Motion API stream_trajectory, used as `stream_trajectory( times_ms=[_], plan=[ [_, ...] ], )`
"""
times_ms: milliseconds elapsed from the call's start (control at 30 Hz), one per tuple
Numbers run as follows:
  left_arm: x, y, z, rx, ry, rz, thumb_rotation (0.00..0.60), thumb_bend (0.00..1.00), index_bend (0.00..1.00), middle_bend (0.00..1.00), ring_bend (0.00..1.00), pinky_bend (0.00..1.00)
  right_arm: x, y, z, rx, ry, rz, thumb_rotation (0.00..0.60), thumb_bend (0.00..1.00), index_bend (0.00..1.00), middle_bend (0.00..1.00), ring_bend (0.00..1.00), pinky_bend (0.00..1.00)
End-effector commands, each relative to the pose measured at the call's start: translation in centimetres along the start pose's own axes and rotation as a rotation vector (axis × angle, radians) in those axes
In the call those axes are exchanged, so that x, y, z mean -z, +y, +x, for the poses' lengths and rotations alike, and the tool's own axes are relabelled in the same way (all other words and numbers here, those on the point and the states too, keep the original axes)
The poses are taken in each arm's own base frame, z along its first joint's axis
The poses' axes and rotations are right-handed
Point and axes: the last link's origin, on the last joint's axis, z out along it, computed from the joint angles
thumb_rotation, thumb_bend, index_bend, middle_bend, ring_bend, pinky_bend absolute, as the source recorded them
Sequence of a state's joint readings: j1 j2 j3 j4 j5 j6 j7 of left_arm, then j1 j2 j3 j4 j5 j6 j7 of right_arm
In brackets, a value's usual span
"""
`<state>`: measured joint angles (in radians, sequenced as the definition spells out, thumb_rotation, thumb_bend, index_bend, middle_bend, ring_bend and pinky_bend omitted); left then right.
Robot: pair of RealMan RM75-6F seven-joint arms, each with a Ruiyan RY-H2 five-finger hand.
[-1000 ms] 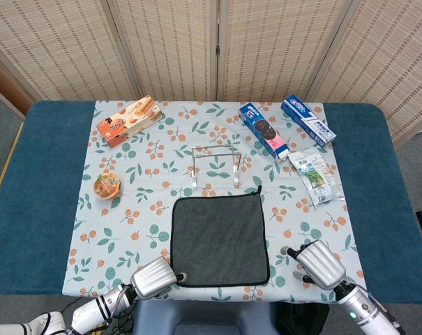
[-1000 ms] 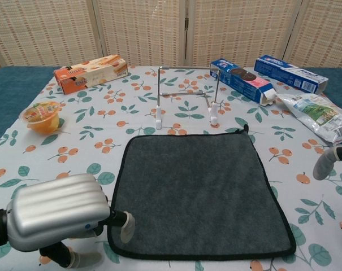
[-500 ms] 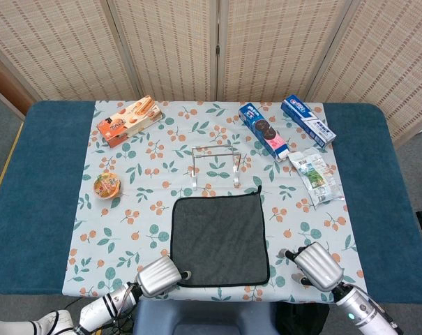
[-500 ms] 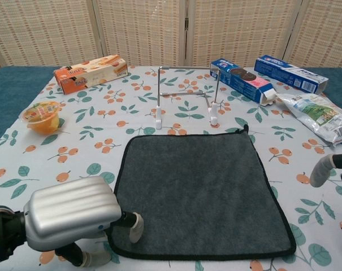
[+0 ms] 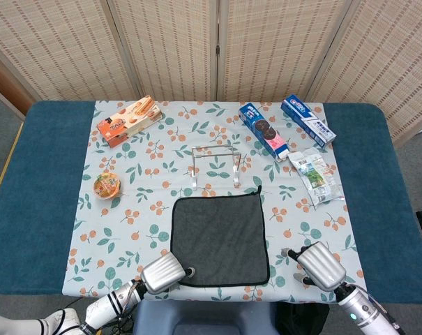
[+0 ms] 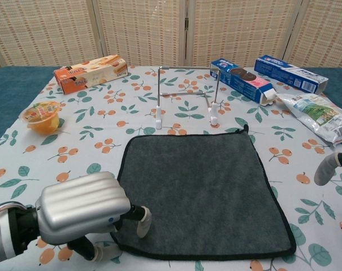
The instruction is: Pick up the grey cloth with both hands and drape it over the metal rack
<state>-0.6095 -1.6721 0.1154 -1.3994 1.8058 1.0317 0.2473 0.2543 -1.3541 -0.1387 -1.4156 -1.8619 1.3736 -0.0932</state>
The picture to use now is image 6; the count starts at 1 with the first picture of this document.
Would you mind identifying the floral tablecloth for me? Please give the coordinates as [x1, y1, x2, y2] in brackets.
[0, 64, 342, 271]

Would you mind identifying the blue and grey towel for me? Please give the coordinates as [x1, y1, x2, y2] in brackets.
[110, 124, 297, 261]

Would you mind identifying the bamboo folding screen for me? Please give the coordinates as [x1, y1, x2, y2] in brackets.
[0, 0, 342, 71]

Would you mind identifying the metal wire rack stand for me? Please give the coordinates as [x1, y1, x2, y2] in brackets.
[154, 65, 223, 130]

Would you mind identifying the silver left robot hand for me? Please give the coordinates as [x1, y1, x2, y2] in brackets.
[34, 171, 153, 262]

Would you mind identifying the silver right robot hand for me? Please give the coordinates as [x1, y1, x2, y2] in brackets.
[314, 152, 342, 186]

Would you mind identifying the orange cracker box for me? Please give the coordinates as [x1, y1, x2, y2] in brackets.
[53, 54, 129, 95]

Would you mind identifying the blue toothpaste box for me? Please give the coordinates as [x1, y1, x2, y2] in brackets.
[253, 55, 329, 94]

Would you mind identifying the silver snack bag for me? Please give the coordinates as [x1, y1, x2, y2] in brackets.
[275, 93, 342, 148]

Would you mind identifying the orange fruit jelly cup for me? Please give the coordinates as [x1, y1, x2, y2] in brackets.
[20, 100, 61, 136]

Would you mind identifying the blue chocolate cookie box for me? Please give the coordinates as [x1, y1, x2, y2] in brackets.
[210, 58, 276, 107]

